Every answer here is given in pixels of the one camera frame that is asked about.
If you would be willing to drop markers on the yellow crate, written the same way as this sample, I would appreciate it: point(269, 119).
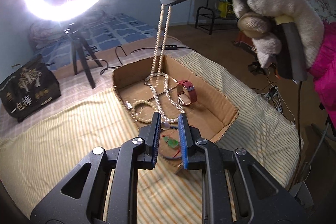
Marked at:
point(223, 8)

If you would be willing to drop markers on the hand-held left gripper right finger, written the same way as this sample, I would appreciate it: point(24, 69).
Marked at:
point(183, 142)

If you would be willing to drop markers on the thin metal bangle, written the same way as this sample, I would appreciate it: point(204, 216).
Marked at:
point(169, 157)

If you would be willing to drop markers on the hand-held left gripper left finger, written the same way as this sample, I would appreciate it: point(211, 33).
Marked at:
point(156, 140)

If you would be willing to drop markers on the green jade pendant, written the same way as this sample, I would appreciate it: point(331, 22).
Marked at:
point(172, 142)

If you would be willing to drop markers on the cardboard box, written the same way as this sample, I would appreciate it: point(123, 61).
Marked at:
point(210, 100)

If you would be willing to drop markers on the black snack bag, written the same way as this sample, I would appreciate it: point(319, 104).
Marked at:
point(26, 92)

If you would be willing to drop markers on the blue patterned bedsheet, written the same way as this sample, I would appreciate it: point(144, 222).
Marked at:
point(118, 27)

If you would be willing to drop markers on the white power strip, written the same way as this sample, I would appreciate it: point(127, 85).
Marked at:
point(271, 92)

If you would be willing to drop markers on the person's right hand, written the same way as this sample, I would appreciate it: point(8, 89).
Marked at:
point(288, 3)

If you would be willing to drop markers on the black metal rack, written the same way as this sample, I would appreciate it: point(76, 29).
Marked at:
point(204, 10)

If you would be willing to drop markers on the black tripod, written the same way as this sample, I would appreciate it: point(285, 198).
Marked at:
point(78, 48)

